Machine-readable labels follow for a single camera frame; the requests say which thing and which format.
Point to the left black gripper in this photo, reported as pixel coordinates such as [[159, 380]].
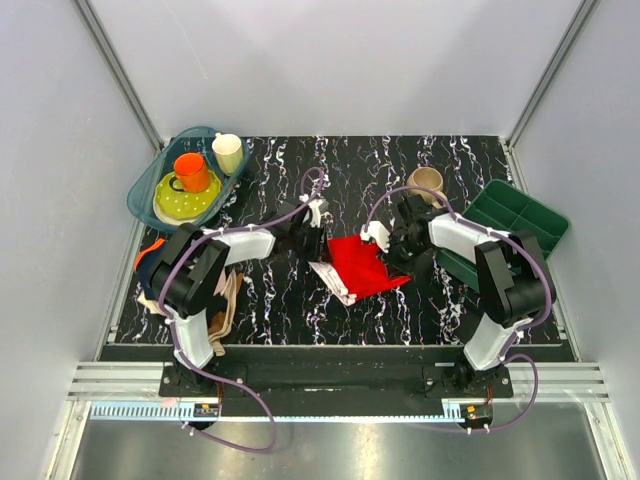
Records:
[[319, 251]]

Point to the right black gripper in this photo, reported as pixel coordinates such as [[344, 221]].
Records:
[[393, 240]]

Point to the red underwear white trim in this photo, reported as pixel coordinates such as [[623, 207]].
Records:
[[355, 271]]

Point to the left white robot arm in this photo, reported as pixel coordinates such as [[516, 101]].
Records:
[[194, 287]]

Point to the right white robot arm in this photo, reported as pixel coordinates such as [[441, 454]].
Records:
[[513, 280]]

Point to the beige ceramic mug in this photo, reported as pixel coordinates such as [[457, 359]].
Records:
[[430, 178]]

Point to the pile of mixed clothes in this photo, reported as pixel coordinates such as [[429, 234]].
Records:
[[220, 310]]

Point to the green divided organizer tray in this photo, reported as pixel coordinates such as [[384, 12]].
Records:
[[501, 206]]

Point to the cream yellow cup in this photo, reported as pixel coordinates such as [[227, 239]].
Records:
[[228, 151]]

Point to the teal transparent plastic basin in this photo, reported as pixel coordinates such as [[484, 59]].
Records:
[[192, 140]]

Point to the orange mug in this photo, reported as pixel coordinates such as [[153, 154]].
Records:
[[191, 174]]

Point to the yellow green dotted plate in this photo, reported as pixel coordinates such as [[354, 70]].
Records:
[[173, 205]]

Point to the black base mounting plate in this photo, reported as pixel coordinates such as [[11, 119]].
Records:
[[331, 381]]

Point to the aluminium rail frame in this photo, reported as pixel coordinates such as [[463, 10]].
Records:
[[155, 391]]

